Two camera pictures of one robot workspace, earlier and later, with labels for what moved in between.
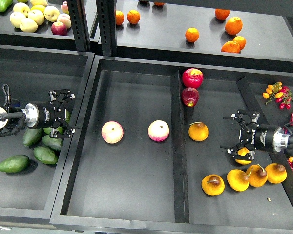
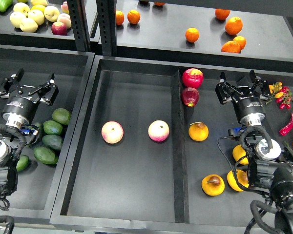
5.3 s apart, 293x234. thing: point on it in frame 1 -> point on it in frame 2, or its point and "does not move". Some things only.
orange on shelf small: (241, 41) does not move
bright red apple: (192, 78) does not move
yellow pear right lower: (238, 180) does not move
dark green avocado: (45, 155) does not move
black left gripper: (52, 113) -> (21, 106)
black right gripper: (252, 136) -> (248, 106)
